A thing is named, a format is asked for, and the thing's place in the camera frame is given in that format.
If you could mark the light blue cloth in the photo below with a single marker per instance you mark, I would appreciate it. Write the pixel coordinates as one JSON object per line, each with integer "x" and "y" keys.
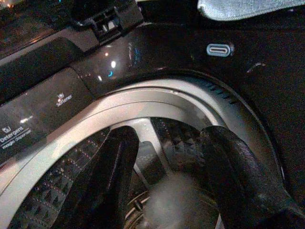
{"x": 236, "y": 9}

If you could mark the softener dispenser cover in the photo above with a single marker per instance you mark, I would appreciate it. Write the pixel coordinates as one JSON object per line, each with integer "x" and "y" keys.
{"x": 47, "y": 86}

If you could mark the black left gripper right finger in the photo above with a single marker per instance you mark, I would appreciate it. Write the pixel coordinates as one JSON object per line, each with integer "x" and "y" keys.
{"x": 240, "y": 171}

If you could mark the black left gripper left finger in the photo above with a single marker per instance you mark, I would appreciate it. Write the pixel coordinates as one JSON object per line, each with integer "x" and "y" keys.
{"x": 112, "y": 171}

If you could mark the black top-load washing machine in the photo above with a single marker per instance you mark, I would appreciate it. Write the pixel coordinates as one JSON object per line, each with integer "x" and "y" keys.
{"x": 166, "y": 59}

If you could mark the silver lid lock slot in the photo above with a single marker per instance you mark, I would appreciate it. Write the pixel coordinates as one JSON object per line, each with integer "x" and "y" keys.
{"x": 219, "y": 49}

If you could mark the detergent dispenser cover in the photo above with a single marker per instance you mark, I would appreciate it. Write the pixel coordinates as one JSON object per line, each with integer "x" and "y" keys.
{"x": 26, "y": 124}

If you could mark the black lid hinge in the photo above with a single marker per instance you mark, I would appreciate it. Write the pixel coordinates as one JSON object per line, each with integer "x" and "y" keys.
{"x": 107, "y": 19}

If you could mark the steel washer drum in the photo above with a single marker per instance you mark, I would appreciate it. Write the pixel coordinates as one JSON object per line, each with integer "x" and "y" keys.
{"x": 171, "y": 152}

